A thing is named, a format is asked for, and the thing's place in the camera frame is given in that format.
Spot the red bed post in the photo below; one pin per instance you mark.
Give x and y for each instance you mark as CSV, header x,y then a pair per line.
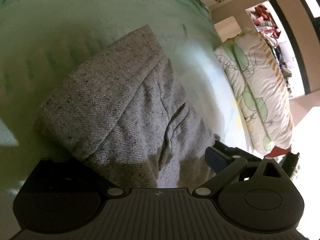
x,y
276,152

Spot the lower leaf print pillow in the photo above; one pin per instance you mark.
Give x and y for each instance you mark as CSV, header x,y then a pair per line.
x,y
234,61

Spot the grey speckled pants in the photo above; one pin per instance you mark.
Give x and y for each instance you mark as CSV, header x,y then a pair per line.
x,y
126,114

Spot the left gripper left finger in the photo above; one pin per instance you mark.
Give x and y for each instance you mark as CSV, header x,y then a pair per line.
x,y
60,196

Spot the wooden bed headboard post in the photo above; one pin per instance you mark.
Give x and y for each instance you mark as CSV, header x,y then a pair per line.
x,y
228,28

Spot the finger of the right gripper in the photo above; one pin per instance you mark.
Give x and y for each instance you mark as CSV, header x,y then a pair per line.
x,y
288,162

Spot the leaf print pillow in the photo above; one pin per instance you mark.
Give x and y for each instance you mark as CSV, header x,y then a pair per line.
x,y
267,85
234,61

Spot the upper leaf print pillow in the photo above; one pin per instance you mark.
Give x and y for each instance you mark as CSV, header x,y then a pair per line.
x,y
267,85

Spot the floral bed blanket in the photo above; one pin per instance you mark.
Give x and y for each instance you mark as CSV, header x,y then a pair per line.
x,y
43,40

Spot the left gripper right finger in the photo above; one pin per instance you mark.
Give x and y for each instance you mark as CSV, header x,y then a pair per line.
x,y
255,196

